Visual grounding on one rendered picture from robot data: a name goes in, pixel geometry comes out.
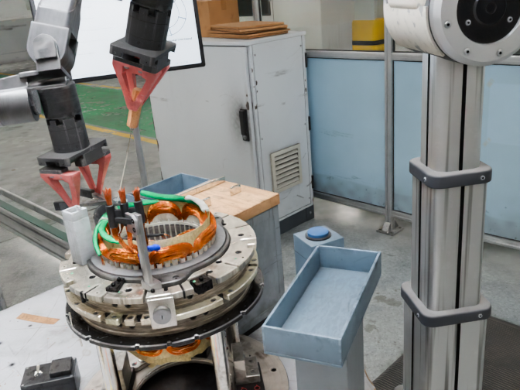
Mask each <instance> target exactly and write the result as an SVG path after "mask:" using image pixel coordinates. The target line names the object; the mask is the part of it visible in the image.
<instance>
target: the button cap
mask: <svg viewBox="0 0 520 390"><path fill-rule="evenodd" d="M307 235H308V236H309V237H311V238H324V237H326V236H328V235H329V230H328V229H327V228H325V227H312V228H310V229H309V230H308V231H307Z"/></svg>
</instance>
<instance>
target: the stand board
mask: <svg viewBox="0 0 520 390"><path fill-rule="evenodd" d="M214 180H215V179H214ZM210 181H212V180H210ZM210 181H208V182H210ZM208 182H206V183H208ZM203 184H204V183H202V184H200V185H199V186H201V185H203ZM234 185H237V183H231V182H228V181H225V182H224V183H221V184H219V185H217V186H214V187H212V188H210V189H208V190H205V191H203V192H201V193H198V194H196V195H193V197H196V198H199V199H201V200H203V199H205V198H207V197H210V200H211V206H209V207H208V208H209V211H210V212H211V213H212V214H213V213H214V212H221V213H225V214H229V215H232V216H234V217H237V218H239V219H241V220H243V221H247V220H249V219H251V218H253V217H254V216H256V215H258V214H260V213H262V212H264V211H266V210H268V209H270V208H272V207H274V206H276V205H278V204H280V200H279V193H274V192H271V191H267V190H261V189H258V188H254V187H250V186H244V185H241V192H240V193H237V194H235V195H234V196H231V195H230V187H232V186H234ZM195 187H198V186H195ZM195 187H193V188H195ZM193 188H191V189H190V190H192V189H193ZM186 191H188V190H186ZM186 191H183V192H182V193H184V192H186ZM179 194H180V193H178V194H177V195H179Z"/></svg>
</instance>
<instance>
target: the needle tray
mask: <svg viewBox="0 0 520 390"><path fill-rule="evenodd" d="M380 277H381V252H380V251H369V250H362V249H354V248H340V247H332V246H325V245H317V246H316V248H315V249H314V250H313V252H312V254H311V255H310V257H309V258H308V259H307V261H306V262H305V264H304V265H303V267H302V268H301V269H300V271H299V272H298V274H297V275H296V277H295V278H294V280H293V281H292V283H291V284H290V285H289V287H288V289H287V290H286V291H285V293H284V294H283V296H282V297H281V299H280V300H279V301H278V303H277V304H276V306H275V307H274V309H273V310H272V312H271V313H270V314H269V316H268V318H267V319H266V320H265V322H264V323H263V324H262V339H263V347H264V354H270V355H275V356H279V357H283V358H291V359H295V362H296V382H297V390H364V338H363V318H364V315H365V312H366V310H367V308H368V305H369V303H370V301H371V298H372V296H373V294H374V291H375V289H376V286H377V284H378V281H379V279H380Z"/></svg>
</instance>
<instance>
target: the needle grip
mask: <svg viewBox="0 0 520 390"><path fill-rule="evenodd" d="M140 91H141V88H138V87H135V88H134V89H133V90H132V100H133V101H135V99H136V98H137V97H138V95H139V93H140ZM141 110H142V105H141V106H140V108H139V109H138V110H137V111H132V110H129V112H128V120H127V126H128V127H129V128H137V127H138V126H139V119H140V114H141Z"/></svg>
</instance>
